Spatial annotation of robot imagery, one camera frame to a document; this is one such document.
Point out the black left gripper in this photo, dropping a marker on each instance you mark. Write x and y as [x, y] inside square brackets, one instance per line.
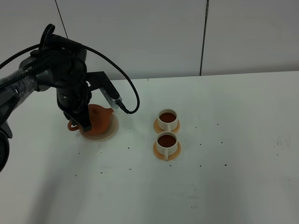
[74, 105]

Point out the brown clay teapot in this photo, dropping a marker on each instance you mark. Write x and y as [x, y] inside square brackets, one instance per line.
[100, 119]

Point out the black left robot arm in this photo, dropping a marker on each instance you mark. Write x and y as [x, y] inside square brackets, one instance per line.
[55, 62]

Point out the beige round teapot saucer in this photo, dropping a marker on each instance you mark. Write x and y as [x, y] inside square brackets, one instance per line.
[114, 124]

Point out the far orange cup coaster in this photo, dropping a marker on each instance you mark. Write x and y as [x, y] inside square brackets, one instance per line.
[159, 130]

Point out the orange cup coaster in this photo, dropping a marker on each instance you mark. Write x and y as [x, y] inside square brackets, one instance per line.
[159, 130]
[170, 157]

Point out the near orange cup coaster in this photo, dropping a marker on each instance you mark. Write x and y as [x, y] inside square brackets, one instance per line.
[170, 157]

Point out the far white teacup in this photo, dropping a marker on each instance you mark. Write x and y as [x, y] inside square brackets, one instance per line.
[167, 119]

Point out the white teacup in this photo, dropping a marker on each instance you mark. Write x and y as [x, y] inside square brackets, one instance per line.
[167, 143]
[167, 119]

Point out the near white teacup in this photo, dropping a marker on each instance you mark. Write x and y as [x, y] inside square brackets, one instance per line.
[167, 143]

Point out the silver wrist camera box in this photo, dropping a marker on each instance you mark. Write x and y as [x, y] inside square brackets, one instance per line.
[99, 80]

